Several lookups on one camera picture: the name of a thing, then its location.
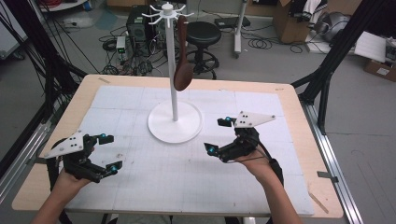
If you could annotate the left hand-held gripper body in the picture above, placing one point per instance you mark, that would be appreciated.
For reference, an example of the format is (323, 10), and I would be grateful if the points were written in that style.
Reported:
(70, 146)

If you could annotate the white hook rack stand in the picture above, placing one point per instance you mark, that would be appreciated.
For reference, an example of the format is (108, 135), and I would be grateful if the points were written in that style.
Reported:
(174, 124)

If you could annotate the black metal frame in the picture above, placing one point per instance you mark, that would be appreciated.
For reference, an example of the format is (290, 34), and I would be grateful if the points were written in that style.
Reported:
(46, 62)
(327, 68)

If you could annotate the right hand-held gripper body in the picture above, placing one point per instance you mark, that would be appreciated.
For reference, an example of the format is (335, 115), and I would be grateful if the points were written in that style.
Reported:
(246, 137)

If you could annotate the grey round appliance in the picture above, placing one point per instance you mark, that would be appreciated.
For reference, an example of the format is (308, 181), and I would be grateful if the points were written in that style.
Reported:
(334, 26)

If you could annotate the person's left hand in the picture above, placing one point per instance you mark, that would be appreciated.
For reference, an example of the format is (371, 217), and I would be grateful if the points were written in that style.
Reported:
(67, 185)

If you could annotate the large cardboard box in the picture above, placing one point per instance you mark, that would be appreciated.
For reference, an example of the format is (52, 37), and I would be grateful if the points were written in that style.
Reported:
(289, 29)

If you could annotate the small grey electronics box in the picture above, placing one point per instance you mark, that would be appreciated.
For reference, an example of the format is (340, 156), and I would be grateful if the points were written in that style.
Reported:
(121, 43)

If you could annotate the black flat device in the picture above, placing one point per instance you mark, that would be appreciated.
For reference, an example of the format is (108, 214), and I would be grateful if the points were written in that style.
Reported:
(232, 21)

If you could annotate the white foam board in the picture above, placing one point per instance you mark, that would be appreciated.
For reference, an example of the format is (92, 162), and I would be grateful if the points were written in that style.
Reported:
(370, 46)

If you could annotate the black round stool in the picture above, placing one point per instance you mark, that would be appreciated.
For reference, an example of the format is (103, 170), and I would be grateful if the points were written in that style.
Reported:
(204, 34)

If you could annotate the person's right hand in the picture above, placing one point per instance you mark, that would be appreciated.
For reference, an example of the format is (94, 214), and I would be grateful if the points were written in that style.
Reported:
(258, 168)

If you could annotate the brown wooden spoon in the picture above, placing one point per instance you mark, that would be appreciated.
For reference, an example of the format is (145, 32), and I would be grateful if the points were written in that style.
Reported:
(183, 74)

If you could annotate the black and white clothing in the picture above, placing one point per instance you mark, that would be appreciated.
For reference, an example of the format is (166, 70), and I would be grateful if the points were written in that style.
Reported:
(306, 9)

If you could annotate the small cardboard box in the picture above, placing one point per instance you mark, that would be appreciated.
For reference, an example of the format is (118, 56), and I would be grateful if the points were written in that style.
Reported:
(381, 71)

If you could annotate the white grid mat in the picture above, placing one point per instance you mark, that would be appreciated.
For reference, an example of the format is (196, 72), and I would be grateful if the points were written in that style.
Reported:
(155, 183)

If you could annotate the thin wooden stick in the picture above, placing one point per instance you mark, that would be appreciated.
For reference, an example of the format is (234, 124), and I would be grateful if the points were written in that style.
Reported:
(318, 202)

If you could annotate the aluminium rail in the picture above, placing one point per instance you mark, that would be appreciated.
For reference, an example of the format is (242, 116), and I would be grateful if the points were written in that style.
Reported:
(333, 161)
(21, 161)

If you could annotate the black computer tower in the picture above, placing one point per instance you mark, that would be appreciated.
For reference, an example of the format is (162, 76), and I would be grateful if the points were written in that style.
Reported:
(138, 26)

